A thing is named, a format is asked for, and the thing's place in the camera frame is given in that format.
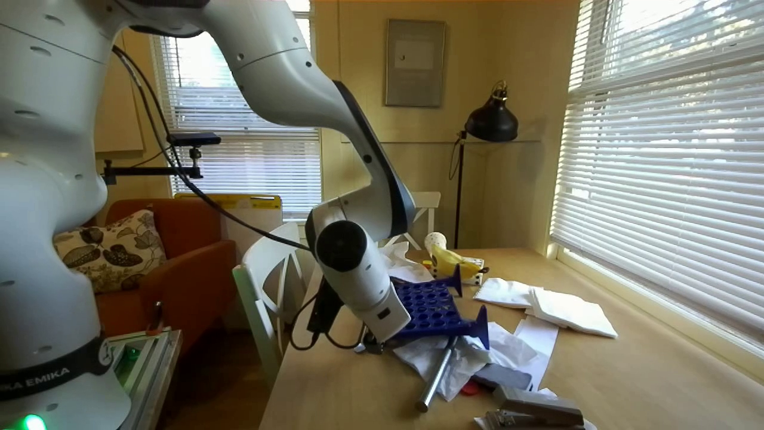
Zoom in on grey wall panel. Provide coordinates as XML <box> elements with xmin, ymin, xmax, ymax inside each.
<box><xmin>380</xmin><ymin>17</ymin><xmax>452</xmax><ymax>109</ymax></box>

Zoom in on orange armchair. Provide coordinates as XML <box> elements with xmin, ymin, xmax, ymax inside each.
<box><xmin>94</xmin><ymin>195</ymin><xmax>238</xmax><ymax>353</ymax></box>

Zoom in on black floor lamp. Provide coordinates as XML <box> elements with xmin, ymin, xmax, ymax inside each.
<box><xmin>452</xmin><ymin>80</ymin><xmax>521</xmax><ymax>250</ymax></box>

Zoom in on small folded white napkin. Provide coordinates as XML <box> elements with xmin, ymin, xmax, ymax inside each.
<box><xmin>472</xmin><ymin>274</ymin><xmax>537</xmax><ymax>313</ymax></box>

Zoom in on stack of green books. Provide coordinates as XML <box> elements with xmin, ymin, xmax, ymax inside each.
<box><xmin>100</xmin><ymin>327</ymin><xmax>185</xmax><ymax>430</ymax></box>

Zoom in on crumpled white paper sheet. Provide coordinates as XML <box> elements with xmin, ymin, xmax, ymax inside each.
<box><xmin>392</xmin><ymin>318</ymin><xmax>564</xmax><ymax>404</ymax></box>

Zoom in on wide white window blinds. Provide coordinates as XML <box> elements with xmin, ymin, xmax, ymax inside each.
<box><xmin>550</xmin><ymin>0</ymin><xmax>764</xmax><ymax>343</ymax></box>

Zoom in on flat grey pouch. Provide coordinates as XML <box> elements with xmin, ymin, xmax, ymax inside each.
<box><xmin>472</xmin><ymin>360</ymin><xmax>534</xmax><ymax>393</ymax></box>

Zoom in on blue plastic grid game board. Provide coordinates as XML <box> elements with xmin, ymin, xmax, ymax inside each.
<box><xmin>388</xmin><ymin>265</ymin><xmax>493</xmax><ymax>350</ymax></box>

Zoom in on narrow white window blinds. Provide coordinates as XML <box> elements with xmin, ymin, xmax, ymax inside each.
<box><xmin>152</xmin><ymin>0</ymin><xmax>325</xmax><ymax>222</ymax></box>

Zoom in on grey metal stapler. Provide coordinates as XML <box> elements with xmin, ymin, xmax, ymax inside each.
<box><xmin>481</xmin><ymin>384</ymin><xmax>588</xmax><ymax>430</ymax></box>

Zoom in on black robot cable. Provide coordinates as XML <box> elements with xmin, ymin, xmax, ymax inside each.
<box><xmin>109</xmin><ymin>43</ymin><xmax>371</xmax><ymax>353</ymax></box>

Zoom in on yellow banana shaped pouch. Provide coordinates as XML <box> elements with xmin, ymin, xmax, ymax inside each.
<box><xmin>428</xmin><ymin>245</ymin><xmax>489</xmax><ymax>287</ymax></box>

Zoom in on white curved back chair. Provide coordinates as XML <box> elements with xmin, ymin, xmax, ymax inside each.
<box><xmin>230</xmin><ymin>222</ymin><xmax>325</xmax><ymax>387</ymax></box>

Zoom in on beige cardboard box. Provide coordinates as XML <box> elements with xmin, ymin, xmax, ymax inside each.
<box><xmin>220</xmin><ymin>207</ymin><xmax>286</xmax><ymax>262</ymax></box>

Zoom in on white cloth garment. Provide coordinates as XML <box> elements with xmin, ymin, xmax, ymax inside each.
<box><xmin>380</xmin><ymin>234</ymin><xmax>436</xmax><ymax>287</ymax></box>

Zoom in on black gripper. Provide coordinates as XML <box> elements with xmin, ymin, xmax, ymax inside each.
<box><xmin>304</xmin><ymin>274</ymin><xmax>347</xmax><ymax>336</ymax></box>

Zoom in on silver metal tube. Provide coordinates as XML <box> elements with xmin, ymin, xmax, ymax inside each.
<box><xmin>419</xmin><ymin>341</ymin><xmax>458</xmax><ymax>413</ymax></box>

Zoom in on white cross back chair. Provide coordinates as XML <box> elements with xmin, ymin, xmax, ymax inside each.
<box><xmin>408</xmin><ymin>188</ymin><xmax>444</xmax><ymax>244</ymax></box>

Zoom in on yellow flat board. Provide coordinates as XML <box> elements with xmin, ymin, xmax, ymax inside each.
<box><xmin>171</xmin><ymin>191</ymin><xmax>286</xmax><ymax>215</ymax></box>

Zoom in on leaf patterned pillow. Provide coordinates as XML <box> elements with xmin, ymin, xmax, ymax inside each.
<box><xmin>52</xmin><ymin>207</ymin><xmax>169</xmax><ymax>296</ymax></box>

